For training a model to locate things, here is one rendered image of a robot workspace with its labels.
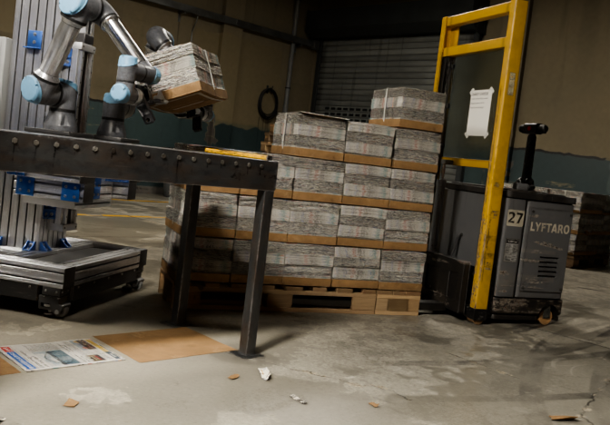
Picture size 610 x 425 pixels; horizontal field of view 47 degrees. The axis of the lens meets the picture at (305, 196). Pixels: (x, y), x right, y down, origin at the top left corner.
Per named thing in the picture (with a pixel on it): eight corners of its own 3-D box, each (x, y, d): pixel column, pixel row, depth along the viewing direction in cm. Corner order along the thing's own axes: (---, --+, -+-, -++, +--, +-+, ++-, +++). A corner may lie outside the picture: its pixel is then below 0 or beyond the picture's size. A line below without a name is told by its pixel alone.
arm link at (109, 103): (98, 115, 363) (101, 89, 362) (106, 117, 377) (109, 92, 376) (120, 118, 363) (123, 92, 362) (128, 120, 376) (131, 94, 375)
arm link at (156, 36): (153, 17, 360) (213, 91, 360) (159, 22, 371) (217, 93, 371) (136, 32, 361) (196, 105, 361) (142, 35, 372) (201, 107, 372)
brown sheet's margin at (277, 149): (270, 152, 403) (270, 144, 403) (316, 158, 414) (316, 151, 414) (293, 154, 368) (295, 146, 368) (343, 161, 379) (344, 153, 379)
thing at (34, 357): (89, 340, 282) (90, 337, 282) (125, 360, 261) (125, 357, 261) (-5, 349, 256) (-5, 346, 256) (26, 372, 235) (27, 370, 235)
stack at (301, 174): (156, 291, 387) (172, 141, 382) (346, 299, 431) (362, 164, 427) (170, 308, 351) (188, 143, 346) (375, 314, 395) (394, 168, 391)
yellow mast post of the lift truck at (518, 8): (466, 305, 407) (506, 1, 397) (478, 305, 410) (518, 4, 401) (475, 309, 398) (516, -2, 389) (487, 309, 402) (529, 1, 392)
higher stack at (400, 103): (345, 299, 431) (371, 89, 424) (388, 301, 442) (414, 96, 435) (374, 314, 395) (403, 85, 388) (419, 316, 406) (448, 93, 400)
